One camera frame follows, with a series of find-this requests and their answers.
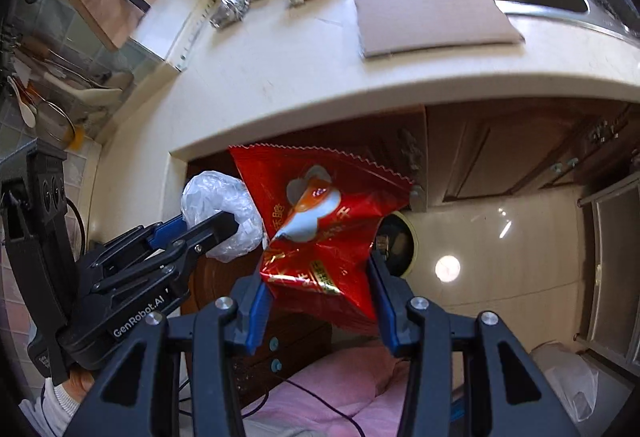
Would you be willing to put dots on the pale framed shelf unit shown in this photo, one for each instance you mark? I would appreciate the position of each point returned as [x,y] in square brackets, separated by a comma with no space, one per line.
[615,267]

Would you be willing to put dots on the white ladle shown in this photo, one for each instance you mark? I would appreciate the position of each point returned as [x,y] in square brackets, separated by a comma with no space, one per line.
[97,94]

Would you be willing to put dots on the person's left forearm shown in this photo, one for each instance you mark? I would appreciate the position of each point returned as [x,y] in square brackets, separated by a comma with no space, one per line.
[55,402]

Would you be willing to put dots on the white plastic bag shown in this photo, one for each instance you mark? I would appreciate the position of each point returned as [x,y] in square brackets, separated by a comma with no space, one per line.
[570,382]

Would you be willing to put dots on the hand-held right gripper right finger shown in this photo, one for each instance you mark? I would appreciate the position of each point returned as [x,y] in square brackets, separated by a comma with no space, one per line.
[382,309]

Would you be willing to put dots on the red snack bag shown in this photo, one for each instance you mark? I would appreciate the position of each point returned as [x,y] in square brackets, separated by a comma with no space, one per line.
[320,227]

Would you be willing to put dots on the wooden drawer cabinet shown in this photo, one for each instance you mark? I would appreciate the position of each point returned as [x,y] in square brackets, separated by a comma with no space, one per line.
[500,152]

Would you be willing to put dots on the round cream-rimmed bin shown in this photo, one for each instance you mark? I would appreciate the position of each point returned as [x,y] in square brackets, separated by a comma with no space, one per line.
[405,242]

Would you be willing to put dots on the pink pants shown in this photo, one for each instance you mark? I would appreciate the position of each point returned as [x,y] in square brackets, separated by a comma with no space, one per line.
[325,407]

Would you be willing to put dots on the crumpled silver foil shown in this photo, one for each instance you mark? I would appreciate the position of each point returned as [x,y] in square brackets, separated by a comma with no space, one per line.
[229,12]

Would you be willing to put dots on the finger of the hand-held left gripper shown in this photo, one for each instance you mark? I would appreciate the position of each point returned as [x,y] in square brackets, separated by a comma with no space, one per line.
[165,232]
[210,234]

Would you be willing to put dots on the clear plastic bag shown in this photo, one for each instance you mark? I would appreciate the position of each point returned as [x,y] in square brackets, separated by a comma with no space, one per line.
[215,192]

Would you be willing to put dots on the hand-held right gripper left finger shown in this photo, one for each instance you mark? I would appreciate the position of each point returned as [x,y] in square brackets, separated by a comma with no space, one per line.
[257,312]

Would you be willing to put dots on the white spoon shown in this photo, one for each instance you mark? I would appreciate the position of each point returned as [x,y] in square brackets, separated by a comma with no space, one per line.
[27,114]

